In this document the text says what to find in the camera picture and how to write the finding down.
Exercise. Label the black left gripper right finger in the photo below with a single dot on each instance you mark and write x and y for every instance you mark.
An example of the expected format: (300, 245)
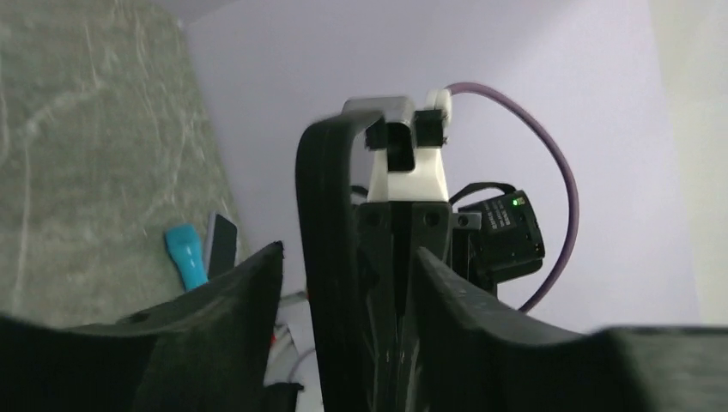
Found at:
(478, 354)

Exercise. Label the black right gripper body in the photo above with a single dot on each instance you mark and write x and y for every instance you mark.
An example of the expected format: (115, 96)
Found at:
(390, 233)

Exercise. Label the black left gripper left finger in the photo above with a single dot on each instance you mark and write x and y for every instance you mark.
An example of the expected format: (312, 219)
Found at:
(206, 350)

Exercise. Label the black phone case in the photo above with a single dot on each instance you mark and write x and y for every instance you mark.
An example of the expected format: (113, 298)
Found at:
(327, 231)

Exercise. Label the lilac cased smartphone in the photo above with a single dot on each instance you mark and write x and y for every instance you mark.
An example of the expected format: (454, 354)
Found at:
(220, 247)

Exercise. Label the blue toy microphone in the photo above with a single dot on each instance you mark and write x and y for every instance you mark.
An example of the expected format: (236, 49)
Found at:
(184, 247)

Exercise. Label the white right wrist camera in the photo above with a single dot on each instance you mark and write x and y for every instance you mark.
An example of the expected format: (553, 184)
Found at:
(407, 160)

